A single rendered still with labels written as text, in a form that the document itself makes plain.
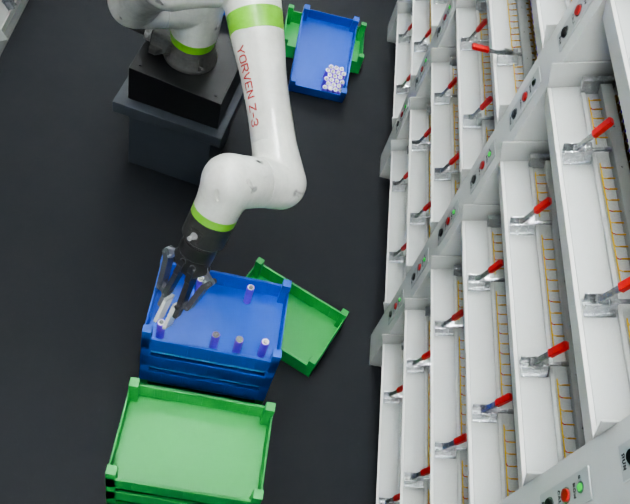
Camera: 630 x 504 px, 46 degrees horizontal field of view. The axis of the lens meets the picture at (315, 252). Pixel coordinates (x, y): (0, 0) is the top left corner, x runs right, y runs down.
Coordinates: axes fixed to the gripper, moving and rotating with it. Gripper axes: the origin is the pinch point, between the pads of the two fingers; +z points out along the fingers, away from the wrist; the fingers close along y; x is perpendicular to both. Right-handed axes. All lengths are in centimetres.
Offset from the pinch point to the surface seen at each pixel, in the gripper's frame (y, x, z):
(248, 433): 29.0, -2.5, 10.5
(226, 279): 2.4, 18.4, -2.6
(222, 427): 24.0, -4.8, 11.6
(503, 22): 21, 51, -77
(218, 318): 6.8, 12.8, 3.4
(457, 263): 43, 35, -32
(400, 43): -22, 147, -39
